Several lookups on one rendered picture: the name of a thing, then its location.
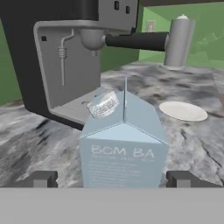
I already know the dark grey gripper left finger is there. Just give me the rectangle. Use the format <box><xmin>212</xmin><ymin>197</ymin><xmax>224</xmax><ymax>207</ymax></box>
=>
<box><xmin>10</xmin><ymin>170</ymin><xmax>59</xmax><ymax>188</ymax></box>

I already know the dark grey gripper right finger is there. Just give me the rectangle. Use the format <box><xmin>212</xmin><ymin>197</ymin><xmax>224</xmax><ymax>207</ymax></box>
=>
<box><xmin>165</xmin><ymin>170</ymin><xmax>223</xmax><ymax>188</ymax></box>

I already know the pale blue milk carton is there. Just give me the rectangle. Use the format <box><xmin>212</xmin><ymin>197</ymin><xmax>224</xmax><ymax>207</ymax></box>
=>
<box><xmin>79</xmin><ymin>73</ymin><xmax>170</xmax><ymax>189</ymax></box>

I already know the white saucer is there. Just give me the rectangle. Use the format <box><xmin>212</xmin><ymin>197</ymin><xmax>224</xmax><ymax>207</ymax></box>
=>
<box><xmin>158</xmin><ymin>101</ymin><xmax>209</xmax><ymax>123</ymax></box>

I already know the black and grey coffee machine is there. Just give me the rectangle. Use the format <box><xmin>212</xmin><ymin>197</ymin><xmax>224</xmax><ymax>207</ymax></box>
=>
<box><xmin>0</xmin><ymin>0</ymin><xmax>171</xmax><ymax>131</ymax></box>

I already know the grey paper towel roll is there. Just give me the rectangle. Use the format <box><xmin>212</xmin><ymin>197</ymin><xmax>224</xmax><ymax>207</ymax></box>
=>
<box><xmin>163</xmin><ymin>13</ymin><xmax>197</xmax><ymax>68</ymax></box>

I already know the white wall socket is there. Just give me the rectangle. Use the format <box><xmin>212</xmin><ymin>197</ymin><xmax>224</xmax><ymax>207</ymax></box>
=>
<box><xmin>145</xmin><ymin>19</ymin><xmax>157</xmax><ymax>33</ymax></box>

